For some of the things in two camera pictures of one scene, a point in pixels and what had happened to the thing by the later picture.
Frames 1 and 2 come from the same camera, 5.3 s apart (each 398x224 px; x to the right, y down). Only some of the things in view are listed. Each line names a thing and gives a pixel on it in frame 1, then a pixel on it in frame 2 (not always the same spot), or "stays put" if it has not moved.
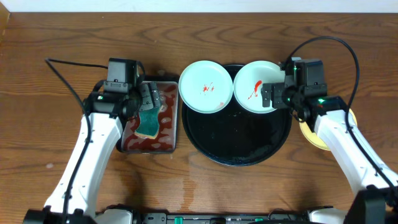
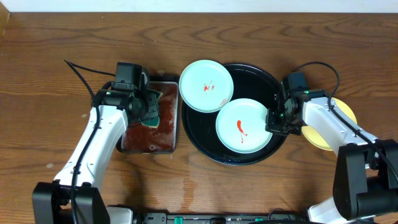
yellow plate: x=313 y=138 stays put
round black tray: x=234 y=137 stays put
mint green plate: x=206 y=87 stays put
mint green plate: x=248 y=83 → x=240 y=126
